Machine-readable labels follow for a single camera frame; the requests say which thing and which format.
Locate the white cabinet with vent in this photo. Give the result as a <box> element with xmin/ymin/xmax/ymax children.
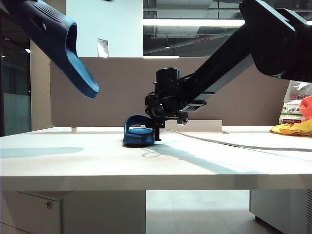
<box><xmin>250</xmin><ymin>189</ymin><xmax>312</xmax><ymax>234</ymax></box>

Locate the printed plastic bag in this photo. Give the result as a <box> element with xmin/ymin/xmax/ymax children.
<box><xmin>279</xmin><ymin>80</ymin><xmax>312</xmax><ymax>125</ymax></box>

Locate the metal wall plate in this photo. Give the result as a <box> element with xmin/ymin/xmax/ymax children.
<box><xmin>97</xmin><ymin>38</ymin><xmax>109</xmax><ymax>58</ymax></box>

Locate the grey cable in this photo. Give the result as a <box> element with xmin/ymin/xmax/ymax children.
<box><xmin>162</xmin><ymin>130</ymin><xmax>312</xmax><ymax>153</ymax></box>

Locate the long linear ceiling light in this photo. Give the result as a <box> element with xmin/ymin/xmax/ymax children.
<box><xmin>142</xmin><ymin>19</ymin><xmax>246</xmax><ymax>27</ymax></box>

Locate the yellow cloth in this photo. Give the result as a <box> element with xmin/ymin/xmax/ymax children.
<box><xmin>269</xmin><ymin>118</ymin><xmax>312</xmax><ymax>137</ymax></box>

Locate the white drawer cabinet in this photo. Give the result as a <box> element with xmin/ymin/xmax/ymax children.
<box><xmin>0</xmin><ymin>191</ymin><xmax>146</xmax><ymax>234</ymax></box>

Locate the blue rubber slipper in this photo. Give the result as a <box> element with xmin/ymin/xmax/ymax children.
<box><xmin>122</xmin><ymin>114</ymin><xmax>156</xmax><ymax>147</ymax></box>
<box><xmin>4</xmin><ymin>0</ymin><xmax>100</xmax><ymax>99</ymax></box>

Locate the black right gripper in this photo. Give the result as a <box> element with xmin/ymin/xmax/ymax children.
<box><xmin>145</xmin><ymin>92</ymin><xmax>189</xmax><ymax>142</ymax></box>

